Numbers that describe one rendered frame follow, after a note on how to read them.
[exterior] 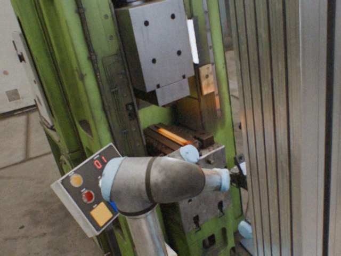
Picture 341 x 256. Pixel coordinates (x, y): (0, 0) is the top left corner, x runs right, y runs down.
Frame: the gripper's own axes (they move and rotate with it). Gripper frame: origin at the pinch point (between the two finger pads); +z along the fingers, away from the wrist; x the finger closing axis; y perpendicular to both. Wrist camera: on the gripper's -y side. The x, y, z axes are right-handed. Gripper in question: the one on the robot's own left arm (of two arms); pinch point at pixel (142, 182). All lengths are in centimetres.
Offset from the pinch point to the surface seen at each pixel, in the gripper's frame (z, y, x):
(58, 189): 14.1, 19.4, 26.9
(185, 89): -11, 23, -51
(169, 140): 19, 4, -50
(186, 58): -20, 36, -54
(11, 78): 461, 226, -251
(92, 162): 10.1, 20.2, 8.4
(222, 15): 246, 117, -691
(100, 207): 9.6, 2.6, 18.5
